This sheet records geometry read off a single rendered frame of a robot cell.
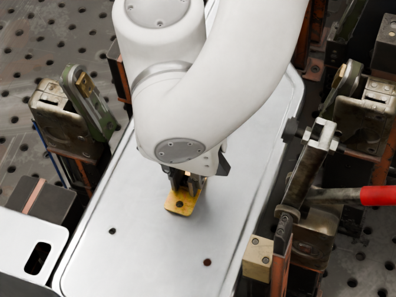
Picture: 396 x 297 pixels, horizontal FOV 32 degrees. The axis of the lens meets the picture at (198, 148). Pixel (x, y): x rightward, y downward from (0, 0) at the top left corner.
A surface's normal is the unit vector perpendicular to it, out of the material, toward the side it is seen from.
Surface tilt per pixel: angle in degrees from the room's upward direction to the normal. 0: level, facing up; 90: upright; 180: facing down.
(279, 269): 90
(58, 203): 0
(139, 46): 89
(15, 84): 0
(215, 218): 0
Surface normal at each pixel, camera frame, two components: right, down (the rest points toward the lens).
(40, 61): -0.07, -0.52
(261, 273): -0.35, 0.81
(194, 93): -0.35, 0.40
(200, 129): 0.04, 0.78
